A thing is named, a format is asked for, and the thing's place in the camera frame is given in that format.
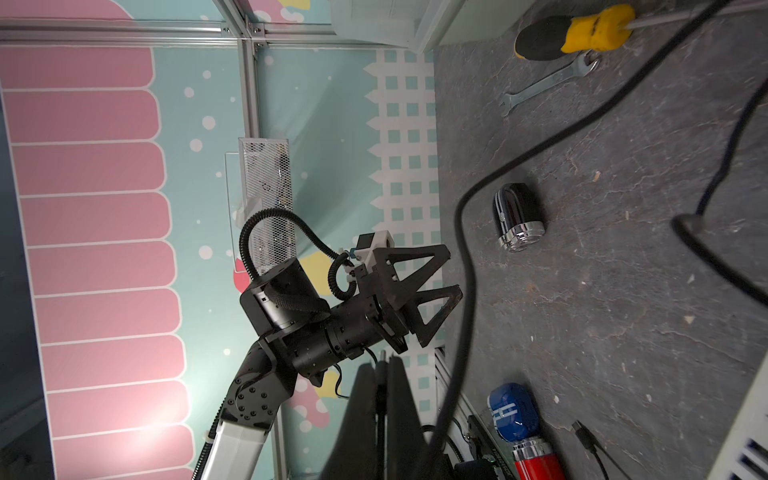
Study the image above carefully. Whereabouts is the white wire wall basket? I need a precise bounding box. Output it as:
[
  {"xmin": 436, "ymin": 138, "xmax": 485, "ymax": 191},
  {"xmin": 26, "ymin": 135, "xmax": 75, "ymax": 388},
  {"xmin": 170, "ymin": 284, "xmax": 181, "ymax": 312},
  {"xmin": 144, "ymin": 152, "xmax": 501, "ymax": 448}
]
[{"xmin": 225, "ymin": 138, "xmax": 296, "ymax": 274}]

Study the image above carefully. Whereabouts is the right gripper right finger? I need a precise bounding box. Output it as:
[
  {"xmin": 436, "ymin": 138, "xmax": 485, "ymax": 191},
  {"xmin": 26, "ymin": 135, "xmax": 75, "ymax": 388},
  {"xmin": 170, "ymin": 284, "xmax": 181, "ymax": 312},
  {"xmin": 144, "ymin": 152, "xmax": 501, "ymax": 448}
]
[{"xmin": 383, "ymin": 356, "xmax": 427, "ymax": 479}]

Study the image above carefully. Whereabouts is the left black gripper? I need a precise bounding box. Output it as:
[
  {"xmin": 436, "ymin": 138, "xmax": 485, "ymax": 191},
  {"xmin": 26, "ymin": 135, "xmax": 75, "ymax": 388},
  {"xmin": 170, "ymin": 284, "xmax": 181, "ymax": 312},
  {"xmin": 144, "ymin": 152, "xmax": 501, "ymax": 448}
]
[{"xmin": 323, "ymin": 242, "xmax": 464, "ymax": 373}]

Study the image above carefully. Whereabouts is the black silver electric shaver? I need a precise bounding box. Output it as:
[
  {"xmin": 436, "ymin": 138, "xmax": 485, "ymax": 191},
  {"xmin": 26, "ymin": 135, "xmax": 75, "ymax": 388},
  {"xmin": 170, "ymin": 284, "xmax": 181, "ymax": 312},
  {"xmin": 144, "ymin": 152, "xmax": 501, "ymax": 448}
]
[{"xmin": 493, "ymin": 183, "xmax": 546, "ymax": 252}]

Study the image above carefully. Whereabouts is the yellow black screwdriver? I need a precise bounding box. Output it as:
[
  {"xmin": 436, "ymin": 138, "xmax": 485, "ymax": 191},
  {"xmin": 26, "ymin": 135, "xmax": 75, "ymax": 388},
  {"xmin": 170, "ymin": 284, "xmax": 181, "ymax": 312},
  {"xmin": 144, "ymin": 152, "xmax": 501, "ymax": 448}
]
[{"xmin": 513, "ymin": 0, "xmax": 768, "ymax": 62}]

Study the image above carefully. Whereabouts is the red blue electric shaver case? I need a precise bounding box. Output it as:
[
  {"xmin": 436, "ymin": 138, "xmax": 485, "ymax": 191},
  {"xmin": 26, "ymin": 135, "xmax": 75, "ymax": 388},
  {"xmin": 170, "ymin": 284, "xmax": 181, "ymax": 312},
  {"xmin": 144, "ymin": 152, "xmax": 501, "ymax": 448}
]
[{"xmin": 487, "ymin": 383, "xmax": 566, "ymax": 480}]

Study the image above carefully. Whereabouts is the long black usb cable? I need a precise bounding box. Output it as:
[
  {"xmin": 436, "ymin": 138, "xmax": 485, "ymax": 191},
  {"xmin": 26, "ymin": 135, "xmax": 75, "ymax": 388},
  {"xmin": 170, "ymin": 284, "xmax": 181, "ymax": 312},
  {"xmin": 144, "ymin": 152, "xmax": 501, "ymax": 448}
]
[{"xmin": 571, "ymin": 419, "xmax": 634, "ymax": 480}]

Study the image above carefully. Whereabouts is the silver wrench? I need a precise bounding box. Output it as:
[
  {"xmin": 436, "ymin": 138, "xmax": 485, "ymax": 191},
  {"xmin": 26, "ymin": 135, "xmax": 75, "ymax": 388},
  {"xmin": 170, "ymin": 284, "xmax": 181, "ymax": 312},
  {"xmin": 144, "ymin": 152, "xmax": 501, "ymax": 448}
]
[{"xmin": 500, "ymin": 50, "xmax": 601, "ymax": 117}]

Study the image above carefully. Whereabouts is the white power strip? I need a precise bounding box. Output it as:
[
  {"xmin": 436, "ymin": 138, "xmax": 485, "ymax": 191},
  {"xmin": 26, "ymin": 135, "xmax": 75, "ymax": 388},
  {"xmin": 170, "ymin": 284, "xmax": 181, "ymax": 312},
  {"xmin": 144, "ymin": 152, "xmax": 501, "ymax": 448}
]
[{"xmin": 708, "ymin": 357, "xmax": 768, "ymax": 480}]

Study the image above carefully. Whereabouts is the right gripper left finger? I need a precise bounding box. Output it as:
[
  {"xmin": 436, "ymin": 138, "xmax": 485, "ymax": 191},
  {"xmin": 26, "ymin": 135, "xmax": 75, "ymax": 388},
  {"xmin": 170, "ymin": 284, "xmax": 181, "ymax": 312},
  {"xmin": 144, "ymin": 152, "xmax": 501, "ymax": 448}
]
[{"xmin": 319, "ymin": 364, "xmax": 377, "ymax": 480}]

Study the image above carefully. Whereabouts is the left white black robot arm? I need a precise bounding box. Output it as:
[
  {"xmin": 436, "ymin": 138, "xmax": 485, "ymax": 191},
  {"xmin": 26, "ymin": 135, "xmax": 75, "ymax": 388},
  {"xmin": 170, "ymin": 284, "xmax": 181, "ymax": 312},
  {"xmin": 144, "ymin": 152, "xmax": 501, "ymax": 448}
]
[{"xmin": 193, "ymin": 207, "xmax": 462, "ymax": 479}]

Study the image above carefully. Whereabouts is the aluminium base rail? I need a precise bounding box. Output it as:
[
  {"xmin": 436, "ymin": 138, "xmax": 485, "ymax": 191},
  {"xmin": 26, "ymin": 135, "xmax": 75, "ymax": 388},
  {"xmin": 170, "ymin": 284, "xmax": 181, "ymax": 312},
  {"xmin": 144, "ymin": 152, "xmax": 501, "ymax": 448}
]
[{"xmin": 435, "ymin": 347, "xmax": 504, "ymax": 479}]

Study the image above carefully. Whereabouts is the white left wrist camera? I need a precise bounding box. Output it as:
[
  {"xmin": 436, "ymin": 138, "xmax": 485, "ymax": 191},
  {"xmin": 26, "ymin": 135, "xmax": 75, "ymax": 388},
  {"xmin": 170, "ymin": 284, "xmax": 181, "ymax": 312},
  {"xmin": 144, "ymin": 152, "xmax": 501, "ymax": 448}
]
[{"xmin": 350, "ymin": 230, "xmax": 395, "ymax": 270}]

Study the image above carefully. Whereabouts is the black shaver charging cable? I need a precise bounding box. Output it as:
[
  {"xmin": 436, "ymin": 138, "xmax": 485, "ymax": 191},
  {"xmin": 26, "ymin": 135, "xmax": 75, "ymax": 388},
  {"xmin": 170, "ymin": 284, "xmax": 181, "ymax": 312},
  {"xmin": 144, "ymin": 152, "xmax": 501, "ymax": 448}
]
[{"xmin": 413, "ymin": 0, "xmax": 768, "ymax": 480}]

